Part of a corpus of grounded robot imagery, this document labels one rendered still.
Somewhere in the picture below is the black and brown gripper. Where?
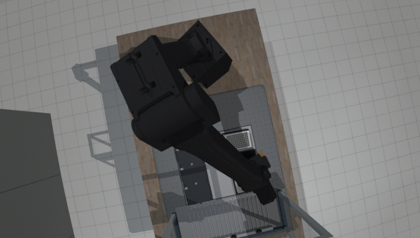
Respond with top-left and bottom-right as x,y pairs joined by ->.
249,151 -> 271,168

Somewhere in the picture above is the white multi-well plate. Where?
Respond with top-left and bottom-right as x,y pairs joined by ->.
235,182 -> 244,193

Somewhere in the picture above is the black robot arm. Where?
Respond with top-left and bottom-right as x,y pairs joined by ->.
110,30 -> 277,205

